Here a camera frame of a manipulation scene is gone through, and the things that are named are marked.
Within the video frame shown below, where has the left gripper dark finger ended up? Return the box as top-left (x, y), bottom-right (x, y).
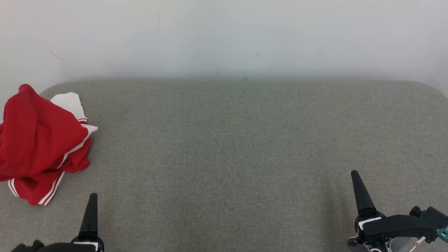
top-left (72, 192), bottom-right (104, 245)

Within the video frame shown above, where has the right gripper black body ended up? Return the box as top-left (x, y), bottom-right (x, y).
top-left (348, 213), bottom-right (421, 252)

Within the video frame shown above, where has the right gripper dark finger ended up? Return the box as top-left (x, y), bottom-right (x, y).
top-left (351, 170), bottom-right (385, 224)

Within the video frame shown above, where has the red T-shirt with white sleeves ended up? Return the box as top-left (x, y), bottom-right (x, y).
top-left (7, 92), bottom-right (92, 206)

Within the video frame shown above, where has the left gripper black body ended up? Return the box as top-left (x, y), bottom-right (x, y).
top-left (42, 241), bottom-right (105, 252)

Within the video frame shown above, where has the red and white wire bundle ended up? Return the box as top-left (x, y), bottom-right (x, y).
top-left (408, 237), bottom-right (427, 252)

